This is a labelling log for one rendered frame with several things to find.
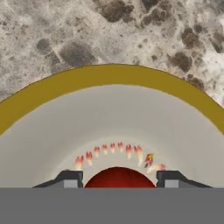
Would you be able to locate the red apple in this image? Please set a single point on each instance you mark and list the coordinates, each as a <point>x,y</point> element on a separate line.
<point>119,178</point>

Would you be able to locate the white bowl with mustard rim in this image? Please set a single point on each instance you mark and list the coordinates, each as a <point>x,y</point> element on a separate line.
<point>113,116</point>

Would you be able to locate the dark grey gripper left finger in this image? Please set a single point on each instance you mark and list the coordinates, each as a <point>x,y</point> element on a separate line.
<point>70,176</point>

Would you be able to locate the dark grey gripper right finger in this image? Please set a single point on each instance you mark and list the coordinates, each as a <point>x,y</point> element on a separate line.
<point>172,176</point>

